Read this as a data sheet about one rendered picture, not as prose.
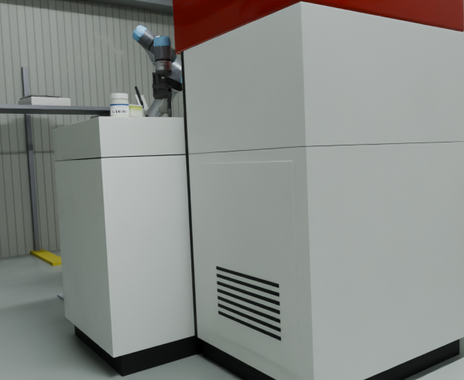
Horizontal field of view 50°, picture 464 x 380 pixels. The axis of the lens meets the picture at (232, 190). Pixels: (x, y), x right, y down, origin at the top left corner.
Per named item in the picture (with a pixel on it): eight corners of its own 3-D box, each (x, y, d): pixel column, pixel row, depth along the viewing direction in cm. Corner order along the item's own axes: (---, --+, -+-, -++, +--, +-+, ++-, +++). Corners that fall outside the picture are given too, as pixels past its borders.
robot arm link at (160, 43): (172, 38, 224) (169, 34, 215) (173, 63, 224) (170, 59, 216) (155, 40, 224) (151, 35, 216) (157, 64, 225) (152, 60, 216)
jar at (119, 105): (132, 117, 190) (130, 93, 189) (114, 117, 186) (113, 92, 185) (125, 120, 196) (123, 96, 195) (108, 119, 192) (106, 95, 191)
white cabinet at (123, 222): (306, 321, 237) (300, 150, 232) (114, 379, 183) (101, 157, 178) (231, 294, 290) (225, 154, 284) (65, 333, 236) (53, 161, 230)
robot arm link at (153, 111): (130, 132, 293) (178, 55, 272) (150, 148, 293) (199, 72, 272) (121, 136, 282) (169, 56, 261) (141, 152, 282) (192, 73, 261)
